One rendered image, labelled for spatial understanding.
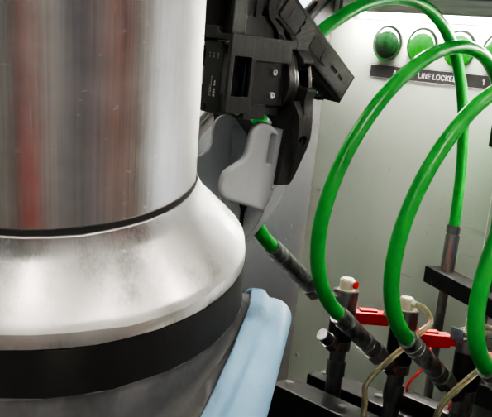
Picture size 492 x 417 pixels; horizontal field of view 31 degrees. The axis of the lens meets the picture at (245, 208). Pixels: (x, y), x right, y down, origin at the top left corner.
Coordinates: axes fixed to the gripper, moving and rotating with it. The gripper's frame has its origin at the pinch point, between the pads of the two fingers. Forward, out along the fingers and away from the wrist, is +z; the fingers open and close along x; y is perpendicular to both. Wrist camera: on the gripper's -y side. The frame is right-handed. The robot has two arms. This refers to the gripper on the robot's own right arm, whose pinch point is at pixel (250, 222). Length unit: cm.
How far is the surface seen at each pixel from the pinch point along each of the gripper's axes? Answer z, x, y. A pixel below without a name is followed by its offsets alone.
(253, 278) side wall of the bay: 21, -43, -45
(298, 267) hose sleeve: 8.3, -11.1, -18.8
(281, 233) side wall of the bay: 14, -43, -51
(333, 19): -16.6, -11.9, -20.2
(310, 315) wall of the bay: 27, -40, -56
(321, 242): 3.3, -3.4, -12.6
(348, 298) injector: 12.5, -10.8, -27.4
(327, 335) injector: 16.5, -11.2, -25.1
